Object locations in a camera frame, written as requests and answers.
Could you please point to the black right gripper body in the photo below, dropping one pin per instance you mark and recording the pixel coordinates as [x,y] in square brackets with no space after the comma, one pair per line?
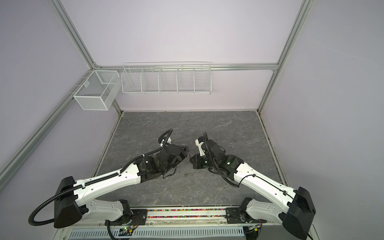
[202,162]

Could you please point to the white ventilated cable duct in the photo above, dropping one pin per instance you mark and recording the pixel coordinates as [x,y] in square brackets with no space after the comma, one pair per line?
[156,233]

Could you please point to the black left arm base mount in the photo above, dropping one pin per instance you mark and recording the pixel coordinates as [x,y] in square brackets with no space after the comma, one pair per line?
[135,217]

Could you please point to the aluminium frame corner post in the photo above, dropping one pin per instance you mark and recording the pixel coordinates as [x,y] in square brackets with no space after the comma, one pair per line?
[69,27]

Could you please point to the white mesh box basket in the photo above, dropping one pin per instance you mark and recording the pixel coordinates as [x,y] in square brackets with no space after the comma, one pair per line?
[99,90]

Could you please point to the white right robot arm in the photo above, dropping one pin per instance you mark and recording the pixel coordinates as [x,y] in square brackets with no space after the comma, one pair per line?
[292,208]

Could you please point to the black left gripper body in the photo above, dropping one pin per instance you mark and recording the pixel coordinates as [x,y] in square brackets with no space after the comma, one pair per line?
[181,157]

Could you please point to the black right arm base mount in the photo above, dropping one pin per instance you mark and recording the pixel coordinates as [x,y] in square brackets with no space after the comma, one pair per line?
[239,216]

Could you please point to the white wire wall basket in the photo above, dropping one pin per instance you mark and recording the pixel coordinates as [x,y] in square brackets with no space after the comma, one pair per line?
[167,78]

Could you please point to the aluminium front mounting rail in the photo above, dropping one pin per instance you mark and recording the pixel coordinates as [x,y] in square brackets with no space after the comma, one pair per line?
[192,214]

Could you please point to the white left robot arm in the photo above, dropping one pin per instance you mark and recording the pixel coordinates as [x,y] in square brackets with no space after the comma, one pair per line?
[78,200]

